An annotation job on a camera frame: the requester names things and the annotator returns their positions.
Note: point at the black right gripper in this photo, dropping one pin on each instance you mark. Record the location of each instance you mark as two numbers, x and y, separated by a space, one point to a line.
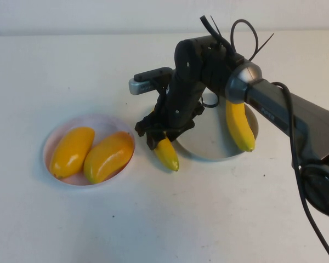
181 107

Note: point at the yellow banana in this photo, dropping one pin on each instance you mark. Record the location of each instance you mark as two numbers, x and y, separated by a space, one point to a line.
167 156
240 126

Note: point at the grey round plate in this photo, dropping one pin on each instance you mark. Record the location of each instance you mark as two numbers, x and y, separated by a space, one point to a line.
205 142

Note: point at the yellow-orange mango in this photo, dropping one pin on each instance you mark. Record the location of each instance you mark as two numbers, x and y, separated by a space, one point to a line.
71 153

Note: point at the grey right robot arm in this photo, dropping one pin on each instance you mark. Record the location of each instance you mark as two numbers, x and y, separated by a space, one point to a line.
277 107

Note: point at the pink round plate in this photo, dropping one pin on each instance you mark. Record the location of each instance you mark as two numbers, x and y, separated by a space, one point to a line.
104 123

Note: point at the orange mango with green tip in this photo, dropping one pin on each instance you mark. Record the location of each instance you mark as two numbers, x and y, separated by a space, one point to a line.
108 159

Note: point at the looped black zip tie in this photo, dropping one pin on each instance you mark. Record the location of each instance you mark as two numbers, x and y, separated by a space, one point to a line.
256 35

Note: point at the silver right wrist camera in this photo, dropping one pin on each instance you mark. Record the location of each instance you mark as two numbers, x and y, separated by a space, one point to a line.
141 87

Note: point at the black right camera bracket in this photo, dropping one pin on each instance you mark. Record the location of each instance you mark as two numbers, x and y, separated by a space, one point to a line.
153 73

